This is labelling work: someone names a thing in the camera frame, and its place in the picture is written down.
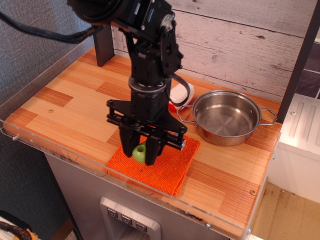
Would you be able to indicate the grey toy fridge cabinet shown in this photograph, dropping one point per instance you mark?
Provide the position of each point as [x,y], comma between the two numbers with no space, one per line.
[83,190]

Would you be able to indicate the green handled grey spatula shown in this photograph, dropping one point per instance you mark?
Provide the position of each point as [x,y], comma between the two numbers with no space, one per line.
[139,153]

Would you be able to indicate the white and red toy sushi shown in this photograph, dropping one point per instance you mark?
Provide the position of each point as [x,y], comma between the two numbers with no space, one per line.
[179,93]

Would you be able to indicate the dark vertical post left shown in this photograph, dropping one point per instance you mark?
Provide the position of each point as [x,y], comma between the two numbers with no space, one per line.
[104,47]

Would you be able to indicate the dark vertical post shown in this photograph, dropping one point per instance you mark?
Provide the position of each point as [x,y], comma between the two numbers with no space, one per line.
[301,61]
[104,47]

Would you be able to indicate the stainless steel pot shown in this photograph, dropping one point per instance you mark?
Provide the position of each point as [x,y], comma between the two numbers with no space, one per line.
[226,117]

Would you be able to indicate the dark vertical post right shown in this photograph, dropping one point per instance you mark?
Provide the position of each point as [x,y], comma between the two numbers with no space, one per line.
[301,61]

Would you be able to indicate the clear acrylic table guard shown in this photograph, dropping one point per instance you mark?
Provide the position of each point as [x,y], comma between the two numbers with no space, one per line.
[67,118]

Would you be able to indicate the yellow and black object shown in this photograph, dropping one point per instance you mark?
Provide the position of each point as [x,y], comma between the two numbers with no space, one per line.
[12,232]

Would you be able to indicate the white toy cabinet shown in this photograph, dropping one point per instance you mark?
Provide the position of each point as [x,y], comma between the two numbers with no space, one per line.
[295,165]

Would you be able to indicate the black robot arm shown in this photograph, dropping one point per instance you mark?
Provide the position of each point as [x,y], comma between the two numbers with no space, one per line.
[150,31]

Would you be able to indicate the orange knitted towel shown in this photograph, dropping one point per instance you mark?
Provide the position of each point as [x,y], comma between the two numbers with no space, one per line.
[166,175]

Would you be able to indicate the silver dispenser button panel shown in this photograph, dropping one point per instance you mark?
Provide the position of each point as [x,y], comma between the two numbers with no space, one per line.
[124,223]

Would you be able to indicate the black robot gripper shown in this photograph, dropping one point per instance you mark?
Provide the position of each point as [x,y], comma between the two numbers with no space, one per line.
[147,114]

